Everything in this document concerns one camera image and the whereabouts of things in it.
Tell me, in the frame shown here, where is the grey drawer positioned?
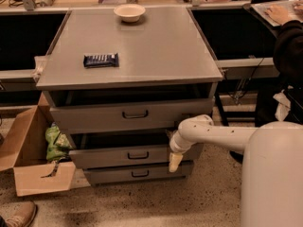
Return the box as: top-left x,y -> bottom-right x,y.
83,161 -> 194,185
45,88 -> 214,134
68,130 -> 205,170

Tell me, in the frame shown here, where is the grey bottom drawer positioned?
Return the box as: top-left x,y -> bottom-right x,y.
83,161 -> 194,185

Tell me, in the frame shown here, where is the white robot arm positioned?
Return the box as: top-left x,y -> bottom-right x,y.
169,114 -> 303,227

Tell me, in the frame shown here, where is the grey top drawer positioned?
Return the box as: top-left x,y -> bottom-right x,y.
45,88 -> 214,134

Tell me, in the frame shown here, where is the white bowl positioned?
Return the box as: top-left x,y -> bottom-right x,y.
114,4 -> 146,23

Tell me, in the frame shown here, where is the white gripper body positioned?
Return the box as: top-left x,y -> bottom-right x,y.
169,131 -> 192,153

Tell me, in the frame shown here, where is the brown shoe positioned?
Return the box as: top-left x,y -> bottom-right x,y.
0,201 -> 37,227

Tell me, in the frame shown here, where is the blue snack bar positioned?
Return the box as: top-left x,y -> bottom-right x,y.
83,53 -> 119,68

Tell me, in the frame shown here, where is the person in black hoodie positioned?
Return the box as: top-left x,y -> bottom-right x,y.
255,20 -> 303,127

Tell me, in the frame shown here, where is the grey drawer cabinet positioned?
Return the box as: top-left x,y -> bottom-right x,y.
37,7 -> 222,185

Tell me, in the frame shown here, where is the person's hand on keyboard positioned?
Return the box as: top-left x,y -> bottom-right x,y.
265,1 -> 303,26

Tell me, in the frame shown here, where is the green chip bag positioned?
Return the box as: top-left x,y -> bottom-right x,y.
45,123 -> 73,162

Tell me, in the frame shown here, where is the brown cardboard box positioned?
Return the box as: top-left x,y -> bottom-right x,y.
0,95 -> 76,197

